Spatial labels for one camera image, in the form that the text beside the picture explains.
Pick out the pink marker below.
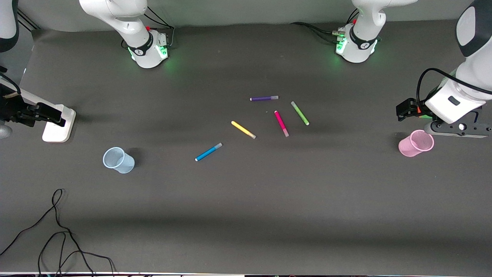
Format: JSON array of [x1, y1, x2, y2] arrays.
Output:
[[274, 110, 289, 138]]

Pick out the blue marker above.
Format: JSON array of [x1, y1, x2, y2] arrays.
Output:
[[195, 143, 223, 162]]

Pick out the white desk stand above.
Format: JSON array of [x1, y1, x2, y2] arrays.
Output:
[[15, 88, 76, 143]]

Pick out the pink mesh cup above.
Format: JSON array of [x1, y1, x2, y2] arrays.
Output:
[[398, 130, 435, 157]]

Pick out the translucent blue cup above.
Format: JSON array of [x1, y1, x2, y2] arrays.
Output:
[[103, 147, 135, 174]]

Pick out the green marker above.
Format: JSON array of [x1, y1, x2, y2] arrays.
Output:
[[291, 101, 310, 126]]

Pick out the yellow marker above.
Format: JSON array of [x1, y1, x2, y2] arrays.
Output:
[[231, 120, 257, 140]]

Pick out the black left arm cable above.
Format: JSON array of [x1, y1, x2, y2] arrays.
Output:
[[417, 68, 492, 103]]

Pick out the loose black cable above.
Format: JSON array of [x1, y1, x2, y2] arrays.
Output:
[[0, 189, 116, 277]]

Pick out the black left arm base cables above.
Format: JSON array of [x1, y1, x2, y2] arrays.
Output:
[[290, 8, 360, 43]]

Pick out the black arm base cables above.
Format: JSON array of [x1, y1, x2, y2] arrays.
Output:
[[122, 6, 176, 50], [290, 8, 360, 43]]

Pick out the black right arm base cables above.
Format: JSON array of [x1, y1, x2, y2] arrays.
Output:
[[122, 6, 176, 50]]

